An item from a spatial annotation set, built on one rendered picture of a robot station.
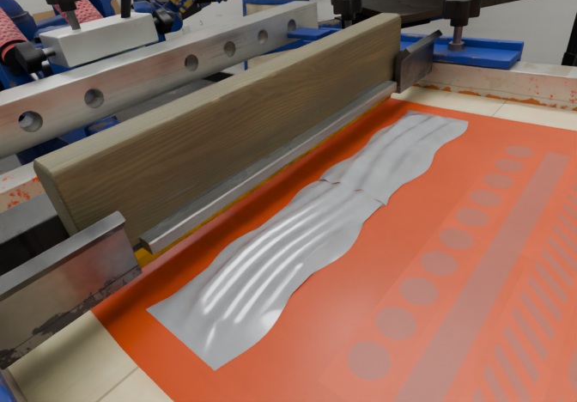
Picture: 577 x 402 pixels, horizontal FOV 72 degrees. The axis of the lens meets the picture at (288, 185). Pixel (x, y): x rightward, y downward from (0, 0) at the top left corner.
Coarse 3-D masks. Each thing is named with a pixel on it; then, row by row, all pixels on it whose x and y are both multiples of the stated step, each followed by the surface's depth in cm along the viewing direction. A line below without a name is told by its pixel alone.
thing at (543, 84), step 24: (432, 72) 50; (456, 72) 48; (480, 72) 47; (504, 72) 45; (528, 72) 43; (552, 72) 43; (576, 72) 42; (504, 96) 46; (528, 96) 44; (552, 96) 43; (576, 96) 42; (24, 168) 37; (0, 192) 34; (24, 192) 35
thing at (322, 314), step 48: (288, 192) 35; (192, 240) 31; (384, 240) 29; (144, 288) 27; (336, 288) 25; (384, 288) 25; (144, 336) 24; (288, 336) 23; (336, 336) 22; (192, 384) 21; (240, 384) 21; (288, 384) 20
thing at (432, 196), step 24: (360, 120) 46; (384, 120) 45; (480, 120) 43; (504, 120) 42; (336, 144) 42; (360, 144) 41; (456, 144) 39; (480, 144) 38; (528, 144) 38; (552, 144) 37; (576, 144) 37; (288, 168) 39; (312, 168) 38; (432, 168) 36; (456, 168) 35; (480, 168) 35; (408, 192) 33; (432, 192) 33; (456, 192) 32; (432, 216) 30
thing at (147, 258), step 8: (376, 104) 47; (368, 112) 46; (352, 120) 44; (344, 128) 43; (320, 144) 40; (296, 160) 38; (272, 176) 36; (248, 192) 34; (224, 208) 32; (200, 224) 31; (192, 232) 31; (176, 240) 30; (168, 248) 29; (144, 256) 28; (152, 256) 28; (144, 264) 28
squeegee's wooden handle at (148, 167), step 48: (336, 48) 36; (384, 48) 42; (192, 96) 28; (240, 96) 29; (288, 96) 33; (336, 96) 38; (96, 144) 23; (144, 144) 24; (192, 144) 27; (240, 144) 30; (48, 192) 23; (96, 192) 23; (144, 192) 25; (192, 192) 28
